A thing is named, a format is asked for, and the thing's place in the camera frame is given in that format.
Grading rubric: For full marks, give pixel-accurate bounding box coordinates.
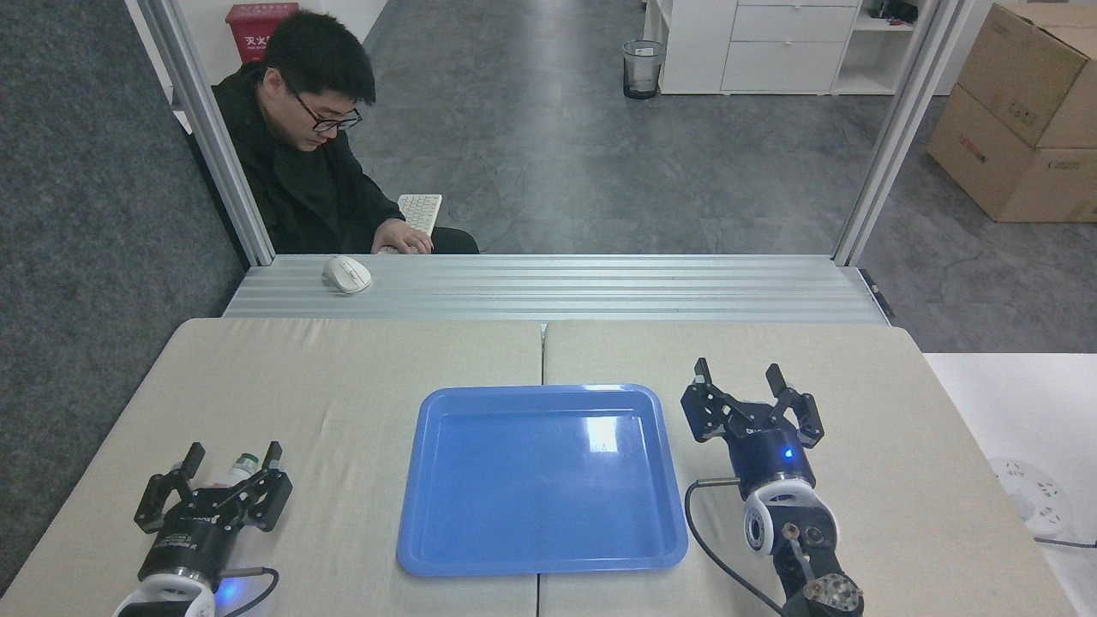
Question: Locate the red box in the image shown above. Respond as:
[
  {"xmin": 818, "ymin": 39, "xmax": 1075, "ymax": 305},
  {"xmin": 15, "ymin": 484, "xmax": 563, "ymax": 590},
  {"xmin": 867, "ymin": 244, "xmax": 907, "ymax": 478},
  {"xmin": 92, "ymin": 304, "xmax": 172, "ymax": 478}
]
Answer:
[{"xmin": 225, "ymin": 3, "xmax": 301, "ymax": 66}]

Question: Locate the white drawer cabinet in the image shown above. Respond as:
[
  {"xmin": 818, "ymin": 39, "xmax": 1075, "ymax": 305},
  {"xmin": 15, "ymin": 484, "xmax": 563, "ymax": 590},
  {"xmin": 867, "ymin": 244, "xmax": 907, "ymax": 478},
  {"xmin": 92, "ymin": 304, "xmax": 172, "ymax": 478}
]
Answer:
[{"xmin": 643, "ymin": 0, "xmax": 925, "ymax": 97}]

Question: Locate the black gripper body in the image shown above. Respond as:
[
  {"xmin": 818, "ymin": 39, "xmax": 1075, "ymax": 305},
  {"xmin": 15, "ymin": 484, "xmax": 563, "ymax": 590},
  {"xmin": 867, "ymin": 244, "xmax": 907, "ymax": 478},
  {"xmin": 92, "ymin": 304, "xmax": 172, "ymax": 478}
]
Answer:
[
  {"xmin": 137, "ymin": 487, "xmax": 247, "ymax": 594},
  {"xmin": 728, "ymin": 407, "xmax": 818, "ymax": 495}
]

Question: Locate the white computer mouse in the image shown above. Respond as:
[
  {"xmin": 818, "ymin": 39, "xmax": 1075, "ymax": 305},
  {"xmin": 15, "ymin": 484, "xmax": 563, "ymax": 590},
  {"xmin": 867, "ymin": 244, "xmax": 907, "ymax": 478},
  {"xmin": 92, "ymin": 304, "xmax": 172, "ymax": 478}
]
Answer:
[{"xmin": 321, "ymin": 255, "xmax": 373, "ymax": 296}]

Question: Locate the white keyboard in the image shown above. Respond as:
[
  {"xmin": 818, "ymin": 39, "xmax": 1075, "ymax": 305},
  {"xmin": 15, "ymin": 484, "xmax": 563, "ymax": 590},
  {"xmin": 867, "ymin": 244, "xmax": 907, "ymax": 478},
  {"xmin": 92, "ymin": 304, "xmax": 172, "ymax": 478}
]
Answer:
[{"xmin": 377, "ymin": 194, "xmax": 444, "ymax": 255}]

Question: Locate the blue plastic tray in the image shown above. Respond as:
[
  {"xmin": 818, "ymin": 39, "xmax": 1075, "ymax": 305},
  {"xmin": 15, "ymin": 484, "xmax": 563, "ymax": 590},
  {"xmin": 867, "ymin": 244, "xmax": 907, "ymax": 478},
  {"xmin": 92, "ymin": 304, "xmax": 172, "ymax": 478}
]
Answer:
[{"xmin": 396, "ymin": 384, "xmax": 689, "ymax": 578}]

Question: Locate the person's hand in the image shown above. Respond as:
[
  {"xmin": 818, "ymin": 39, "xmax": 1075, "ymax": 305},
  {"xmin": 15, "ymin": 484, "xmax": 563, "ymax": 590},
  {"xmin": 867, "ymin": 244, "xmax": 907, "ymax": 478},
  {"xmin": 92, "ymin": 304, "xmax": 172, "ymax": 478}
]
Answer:
[{"xmin": 371, "ymin": 218, "xmax": 435, "ymax": 255}]

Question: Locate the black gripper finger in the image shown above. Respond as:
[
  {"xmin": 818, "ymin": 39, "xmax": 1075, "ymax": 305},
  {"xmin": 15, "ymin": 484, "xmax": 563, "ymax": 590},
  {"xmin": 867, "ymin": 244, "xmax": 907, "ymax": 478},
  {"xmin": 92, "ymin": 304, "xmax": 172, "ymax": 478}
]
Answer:
[
  {"xmin": 133, "ymin": 442, "xmax": 207, "ymax": 534},
  {"xmin": 680, "ymin": 357, "xmax": 748, "ymax": 445},
  {"xmin": 213, "ymin": 441, "xmax": 295, "ymax": 532},
  {"xmin": 764, "ymin": 363, "xmax": 825, "ymax": 449}
]

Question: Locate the black end bracket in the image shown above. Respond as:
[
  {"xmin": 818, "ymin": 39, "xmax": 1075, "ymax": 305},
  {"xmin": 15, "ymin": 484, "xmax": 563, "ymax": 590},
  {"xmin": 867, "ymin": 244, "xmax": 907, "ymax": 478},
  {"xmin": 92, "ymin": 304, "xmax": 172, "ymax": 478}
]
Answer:
[{"xmin": 859, "ymin": 268, "xmax": 897, "ymax": 320}]

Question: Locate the person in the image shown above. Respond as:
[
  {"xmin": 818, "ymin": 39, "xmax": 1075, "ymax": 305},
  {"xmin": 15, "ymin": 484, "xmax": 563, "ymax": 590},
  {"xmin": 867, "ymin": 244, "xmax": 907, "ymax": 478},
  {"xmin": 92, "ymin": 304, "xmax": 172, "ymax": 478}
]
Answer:
[{"xmin": 210, "ymin": 10, "xmax": 481, "ymax": 256}]

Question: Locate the grey waste bin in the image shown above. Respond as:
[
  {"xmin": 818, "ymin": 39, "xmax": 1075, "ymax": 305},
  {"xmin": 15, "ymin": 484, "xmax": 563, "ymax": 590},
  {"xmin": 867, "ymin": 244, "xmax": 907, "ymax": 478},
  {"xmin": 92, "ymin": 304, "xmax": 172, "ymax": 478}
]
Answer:
[{"xmin": 621, "ymin": 39, "xmax": 667, "ymax": 101}]

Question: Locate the small cardboard box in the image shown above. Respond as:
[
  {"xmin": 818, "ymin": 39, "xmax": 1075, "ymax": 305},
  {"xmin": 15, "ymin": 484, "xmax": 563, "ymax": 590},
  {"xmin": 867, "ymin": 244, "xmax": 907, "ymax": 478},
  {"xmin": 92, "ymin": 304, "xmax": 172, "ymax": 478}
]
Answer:
[{"xmin": 955, "ymin": 2, "xmax": 1097, "ymax": 151}]

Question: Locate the round white power strip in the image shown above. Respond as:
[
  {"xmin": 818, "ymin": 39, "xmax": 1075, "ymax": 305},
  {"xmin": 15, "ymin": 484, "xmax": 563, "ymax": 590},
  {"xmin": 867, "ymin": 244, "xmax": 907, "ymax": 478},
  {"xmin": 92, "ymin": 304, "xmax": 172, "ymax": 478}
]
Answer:
[{"xmin": 986, "ymin": 457, "xmax": 1074, "ymax": 540}]

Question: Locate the large cardboard box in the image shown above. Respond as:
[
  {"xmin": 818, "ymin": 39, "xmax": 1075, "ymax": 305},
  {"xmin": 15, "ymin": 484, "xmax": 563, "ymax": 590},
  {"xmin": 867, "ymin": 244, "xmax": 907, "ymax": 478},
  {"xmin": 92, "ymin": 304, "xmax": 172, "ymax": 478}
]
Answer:
[{"xmin": 926, "ymin": 84, "xmax": 1097, "ymax": 225}]

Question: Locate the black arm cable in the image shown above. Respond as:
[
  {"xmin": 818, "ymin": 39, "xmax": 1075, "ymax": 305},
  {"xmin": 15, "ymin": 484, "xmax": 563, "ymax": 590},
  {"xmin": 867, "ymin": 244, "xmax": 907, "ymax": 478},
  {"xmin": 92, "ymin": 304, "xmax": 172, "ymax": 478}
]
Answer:
[
  {"xmin": 683, "ymin": 478, "xmax": 786, "ymax": 617},
  {"xmin": 219, "ymin": 566, "xmax": 281, "ymax": 617}
]

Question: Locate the silver aluminium rail bed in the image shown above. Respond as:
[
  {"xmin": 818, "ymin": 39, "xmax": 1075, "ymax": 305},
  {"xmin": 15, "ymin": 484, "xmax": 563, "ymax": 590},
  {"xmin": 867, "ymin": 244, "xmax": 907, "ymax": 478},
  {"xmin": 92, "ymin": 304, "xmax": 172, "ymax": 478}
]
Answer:
[{"xmin": 222, "ymin": 254, "xmax": 892, "ymax": 326}]

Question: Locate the white orange switch part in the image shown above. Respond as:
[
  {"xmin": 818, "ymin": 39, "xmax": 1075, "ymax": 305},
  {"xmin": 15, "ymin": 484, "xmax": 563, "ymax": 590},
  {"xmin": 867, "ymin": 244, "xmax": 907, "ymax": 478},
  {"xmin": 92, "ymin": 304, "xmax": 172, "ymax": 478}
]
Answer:
[{"xmin": 224, "ymin": 453, "xmax": 261, "ymax": 490}]

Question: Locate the white side table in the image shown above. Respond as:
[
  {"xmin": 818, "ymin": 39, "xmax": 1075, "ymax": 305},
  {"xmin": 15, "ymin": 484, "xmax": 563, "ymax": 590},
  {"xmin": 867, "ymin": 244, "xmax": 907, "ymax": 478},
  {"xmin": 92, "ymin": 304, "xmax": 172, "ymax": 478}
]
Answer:
[{"xmin": 920, "ymin": 352, "xmax": 1097, "ymax": 617}]

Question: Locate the silver aluminium post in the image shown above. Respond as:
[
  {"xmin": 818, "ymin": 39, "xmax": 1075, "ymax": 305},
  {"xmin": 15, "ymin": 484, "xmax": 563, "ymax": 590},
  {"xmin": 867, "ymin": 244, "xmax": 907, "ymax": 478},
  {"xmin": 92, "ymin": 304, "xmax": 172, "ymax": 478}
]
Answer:
[
  {"xmin": 135, "ymin": 0, "xmax": 276, "ymax": 267},
  {"xmin": 832, "ymin": 0, "xmax": 978, "ymax": 267}
]

